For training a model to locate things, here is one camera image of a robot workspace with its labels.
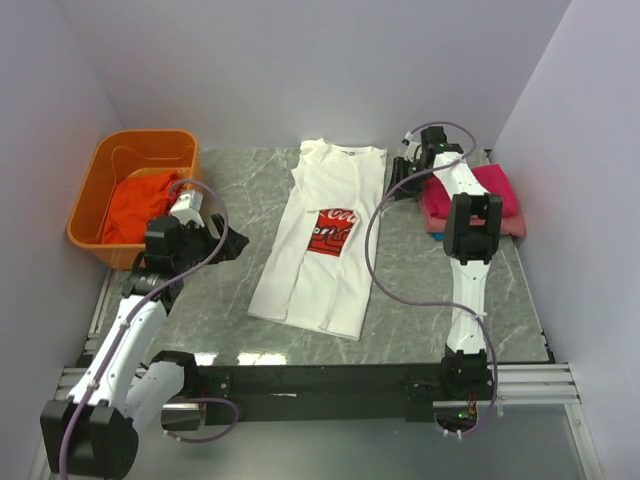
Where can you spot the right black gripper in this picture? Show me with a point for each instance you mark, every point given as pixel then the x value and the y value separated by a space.
pixel 405 175

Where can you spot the folded salmon t-shirt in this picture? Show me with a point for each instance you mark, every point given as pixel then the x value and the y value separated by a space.
pixel 515 227

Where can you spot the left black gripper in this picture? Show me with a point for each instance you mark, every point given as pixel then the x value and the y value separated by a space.
pixel 215 236

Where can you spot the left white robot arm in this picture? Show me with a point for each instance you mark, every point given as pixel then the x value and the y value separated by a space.
pixel 94 431

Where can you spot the black base crossbar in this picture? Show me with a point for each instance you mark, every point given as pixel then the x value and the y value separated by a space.
pixel 331 392

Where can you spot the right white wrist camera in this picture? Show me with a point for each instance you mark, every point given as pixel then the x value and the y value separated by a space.
pixel 413 146

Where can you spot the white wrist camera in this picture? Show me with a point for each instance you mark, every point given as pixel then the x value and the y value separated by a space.
pixel 413 146
pixel 187 208

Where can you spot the aluminium frame rail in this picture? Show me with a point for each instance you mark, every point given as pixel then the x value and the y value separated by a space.
pixel 515 384

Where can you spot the white printed t-shirt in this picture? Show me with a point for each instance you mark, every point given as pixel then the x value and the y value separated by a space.
pixel 316 276

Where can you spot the folded magenta t-shirt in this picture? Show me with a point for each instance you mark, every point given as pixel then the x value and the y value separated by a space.
pixel 491 177

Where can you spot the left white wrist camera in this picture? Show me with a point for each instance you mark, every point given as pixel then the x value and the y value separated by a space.
pixel 187 208

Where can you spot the orange t-shirt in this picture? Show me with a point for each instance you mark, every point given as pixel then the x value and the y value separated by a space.
pixel 134 203

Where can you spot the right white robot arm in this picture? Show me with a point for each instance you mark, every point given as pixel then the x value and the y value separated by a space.
pixel 471 239

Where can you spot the orange plastic laundry basket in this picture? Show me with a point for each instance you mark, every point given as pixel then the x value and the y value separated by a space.
pixel 124 154

